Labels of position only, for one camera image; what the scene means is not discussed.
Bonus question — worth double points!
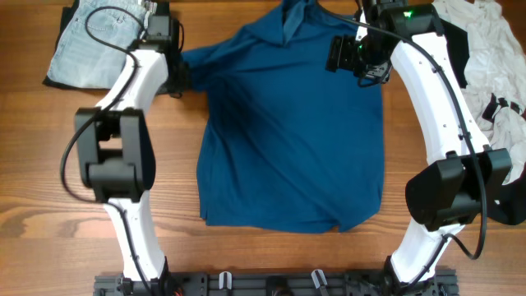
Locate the black garment on right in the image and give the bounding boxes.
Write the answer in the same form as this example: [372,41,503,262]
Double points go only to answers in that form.
[436,19,525,225]

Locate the dark blue polo shirt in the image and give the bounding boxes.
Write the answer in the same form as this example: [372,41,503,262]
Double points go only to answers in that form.
[183,1,385,234]

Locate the light blue folded jeans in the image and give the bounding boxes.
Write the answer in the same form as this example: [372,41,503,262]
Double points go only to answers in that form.
[46,0,159,90]

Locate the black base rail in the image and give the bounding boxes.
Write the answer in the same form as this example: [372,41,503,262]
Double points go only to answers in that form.
[93,269,459,296]

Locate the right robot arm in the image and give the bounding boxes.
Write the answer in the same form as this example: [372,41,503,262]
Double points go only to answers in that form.
[328,1,511,295]

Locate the white crumpled garment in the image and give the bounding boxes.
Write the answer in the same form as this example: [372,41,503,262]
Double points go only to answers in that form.
[433,0,525,184]

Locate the black folded garment under jeans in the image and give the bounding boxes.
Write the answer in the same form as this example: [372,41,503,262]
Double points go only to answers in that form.
[42,0,182,95]

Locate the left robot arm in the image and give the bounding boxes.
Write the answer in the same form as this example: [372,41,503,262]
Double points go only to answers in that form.
[73,13,188,295]

